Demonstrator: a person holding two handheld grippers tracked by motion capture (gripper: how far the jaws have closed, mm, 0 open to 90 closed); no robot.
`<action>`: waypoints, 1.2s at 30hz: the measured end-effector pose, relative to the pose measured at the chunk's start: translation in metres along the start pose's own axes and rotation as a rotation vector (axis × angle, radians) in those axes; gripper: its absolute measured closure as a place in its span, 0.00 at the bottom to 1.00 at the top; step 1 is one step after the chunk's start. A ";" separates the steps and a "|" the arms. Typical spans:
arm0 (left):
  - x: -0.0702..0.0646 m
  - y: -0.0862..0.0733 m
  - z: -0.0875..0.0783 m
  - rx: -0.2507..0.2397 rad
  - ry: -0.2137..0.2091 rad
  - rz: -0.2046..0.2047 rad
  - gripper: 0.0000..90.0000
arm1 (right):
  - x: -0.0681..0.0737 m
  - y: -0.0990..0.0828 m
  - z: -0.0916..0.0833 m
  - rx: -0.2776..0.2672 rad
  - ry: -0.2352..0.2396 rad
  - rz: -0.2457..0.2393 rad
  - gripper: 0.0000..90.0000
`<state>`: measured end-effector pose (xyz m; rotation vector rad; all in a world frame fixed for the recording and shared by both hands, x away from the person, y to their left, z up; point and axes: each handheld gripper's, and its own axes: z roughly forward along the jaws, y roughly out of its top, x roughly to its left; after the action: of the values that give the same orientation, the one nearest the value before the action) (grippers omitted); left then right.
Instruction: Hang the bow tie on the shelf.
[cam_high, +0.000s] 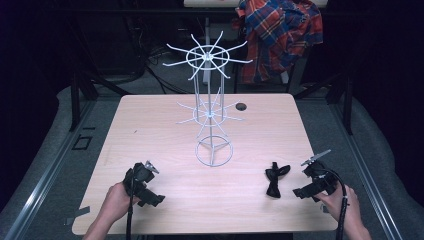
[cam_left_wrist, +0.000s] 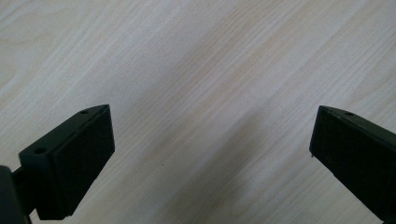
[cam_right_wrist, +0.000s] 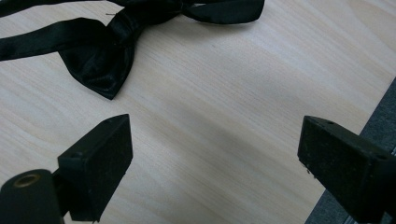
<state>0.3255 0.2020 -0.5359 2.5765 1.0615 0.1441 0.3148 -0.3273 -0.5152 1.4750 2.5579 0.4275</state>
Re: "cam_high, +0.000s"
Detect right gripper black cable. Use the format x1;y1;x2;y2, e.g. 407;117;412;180
314;167;350;240

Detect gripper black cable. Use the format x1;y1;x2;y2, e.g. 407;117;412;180
314;167;350;240
125;168;136;240

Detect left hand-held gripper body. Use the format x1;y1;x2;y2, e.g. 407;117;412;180
122;160;160;202

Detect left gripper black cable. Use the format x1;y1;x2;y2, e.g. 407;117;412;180
125;168;136;240

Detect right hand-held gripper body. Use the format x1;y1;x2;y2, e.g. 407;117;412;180
300;149;339;203

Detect person's left hand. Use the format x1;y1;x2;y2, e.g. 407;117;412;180
99;181;142;225

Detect black floor cables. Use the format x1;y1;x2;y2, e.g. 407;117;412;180
134;29;193;95

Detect grey tape strip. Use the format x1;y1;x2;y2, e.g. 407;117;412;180
64;205;92;227

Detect person's right hand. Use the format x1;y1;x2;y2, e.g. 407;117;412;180
314;184;362;232

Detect aluminium floor rail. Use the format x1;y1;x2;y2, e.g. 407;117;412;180
328;99;405;240
0;99;98;240

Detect black metal frame post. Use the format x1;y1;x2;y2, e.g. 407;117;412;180
292;71;355;136
67;19;132;132

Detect black bow tie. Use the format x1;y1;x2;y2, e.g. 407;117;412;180
264;161;292;199

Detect red blue plaid shirt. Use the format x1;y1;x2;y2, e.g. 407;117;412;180
232;0;325;85

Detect white wire hook rack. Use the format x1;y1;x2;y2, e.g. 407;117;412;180
162;30;254;168

